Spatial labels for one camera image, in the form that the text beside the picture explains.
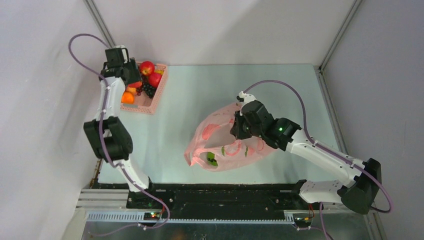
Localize red yellow fake apple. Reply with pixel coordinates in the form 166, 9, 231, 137
128, 81, 143, 89

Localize orange fake orange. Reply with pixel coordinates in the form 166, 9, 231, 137
121, 91, 135, 104

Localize pink printed plastic bag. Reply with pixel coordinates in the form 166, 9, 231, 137
184, 102, 276, 172

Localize green striped fake watermelon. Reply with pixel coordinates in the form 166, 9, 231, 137
206, 152, 218, 167

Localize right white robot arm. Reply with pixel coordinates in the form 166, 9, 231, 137
230, 100, 382, 215

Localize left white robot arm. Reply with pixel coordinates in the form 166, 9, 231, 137
83, 45, 158, 208

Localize dark purple fake grapes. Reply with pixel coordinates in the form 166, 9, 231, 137
136, 74, 148, 96

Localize orange fake peach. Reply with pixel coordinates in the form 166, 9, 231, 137
125, 86, 138, 95

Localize black fake grape bunch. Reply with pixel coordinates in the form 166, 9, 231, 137
142, 82, 157, 99

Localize yellow fake fruit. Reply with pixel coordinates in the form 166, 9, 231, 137
154, 69, 165, 76

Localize red apple at basket back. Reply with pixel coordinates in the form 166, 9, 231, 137
138, 61, 155, 76

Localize pink plastic perforated basket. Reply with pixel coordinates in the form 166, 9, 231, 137
121, 63, 169, 115

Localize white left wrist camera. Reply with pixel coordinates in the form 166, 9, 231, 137
116, 44, 130, 64

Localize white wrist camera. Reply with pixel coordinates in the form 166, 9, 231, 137
116, 44, 130, 64
234, 91, 257, 116

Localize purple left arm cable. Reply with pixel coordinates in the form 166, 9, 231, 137
68, 33, 171, 238

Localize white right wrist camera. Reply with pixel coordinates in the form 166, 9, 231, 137
234, 91, 257, 116

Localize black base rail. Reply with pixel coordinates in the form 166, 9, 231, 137
126, 183, 319, 221

